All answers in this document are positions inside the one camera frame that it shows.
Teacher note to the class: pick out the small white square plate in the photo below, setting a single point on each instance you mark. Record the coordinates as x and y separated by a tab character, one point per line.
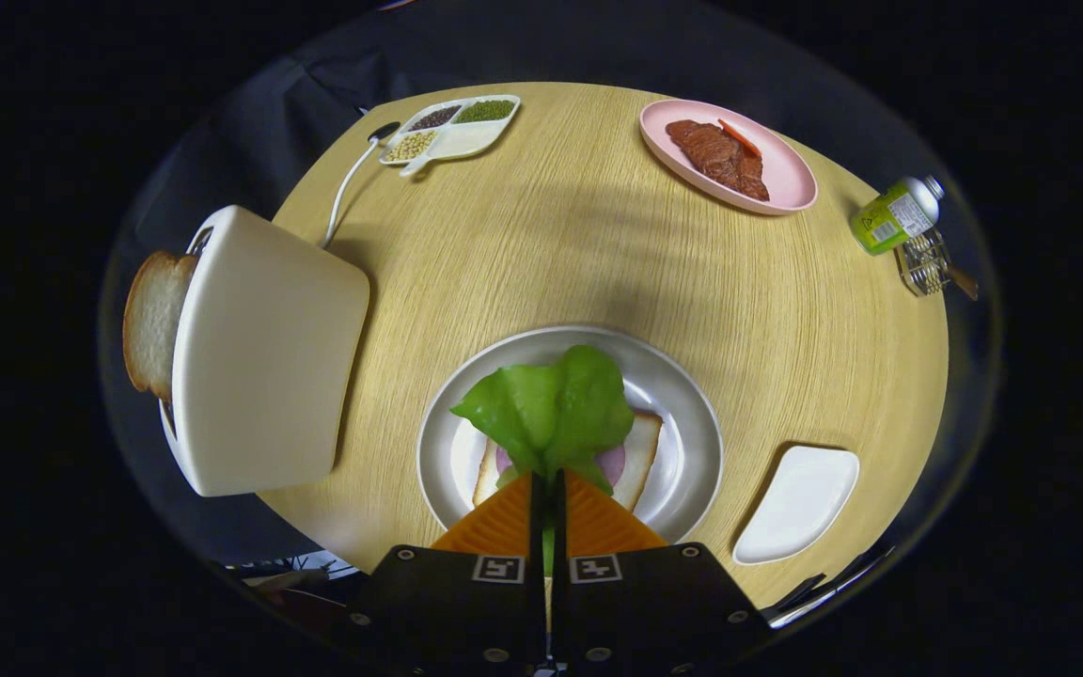
800	503

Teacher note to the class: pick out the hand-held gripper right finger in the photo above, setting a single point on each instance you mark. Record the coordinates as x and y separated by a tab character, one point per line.
654	602

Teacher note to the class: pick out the silver bottle with green label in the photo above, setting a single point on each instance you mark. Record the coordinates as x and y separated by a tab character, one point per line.
889	218

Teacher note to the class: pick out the plain toast bread slice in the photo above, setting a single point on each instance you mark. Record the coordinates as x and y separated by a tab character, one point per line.
151	320

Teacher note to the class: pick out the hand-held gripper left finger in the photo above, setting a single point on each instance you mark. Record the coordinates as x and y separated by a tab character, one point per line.
447	602

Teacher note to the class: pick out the green lettuce leaf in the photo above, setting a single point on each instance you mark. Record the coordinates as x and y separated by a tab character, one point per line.
551	404

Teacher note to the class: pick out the red sausage slice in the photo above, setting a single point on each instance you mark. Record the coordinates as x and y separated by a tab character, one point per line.
739	137

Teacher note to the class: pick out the white toaster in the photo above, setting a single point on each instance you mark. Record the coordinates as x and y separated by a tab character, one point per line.
269	348

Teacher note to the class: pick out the round grey plate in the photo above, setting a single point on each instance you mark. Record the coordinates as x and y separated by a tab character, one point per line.
682	442

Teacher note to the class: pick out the black backdrop cloth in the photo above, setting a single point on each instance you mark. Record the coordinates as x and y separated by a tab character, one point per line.
250	122

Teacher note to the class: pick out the white divided bean dish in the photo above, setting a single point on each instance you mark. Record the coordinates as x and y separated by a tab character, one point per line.
466	141

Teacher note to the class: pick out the bread slice under ham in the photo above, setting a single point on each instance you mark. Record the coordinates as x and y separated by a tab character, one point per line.
641	451

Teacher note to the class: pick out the brown meat slices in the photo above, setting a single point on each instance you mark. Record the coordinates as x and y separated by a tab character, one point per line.
715	155

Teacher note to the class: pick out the pink plate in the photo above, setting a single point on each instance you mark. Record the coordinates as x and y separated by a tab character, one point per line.
786	179

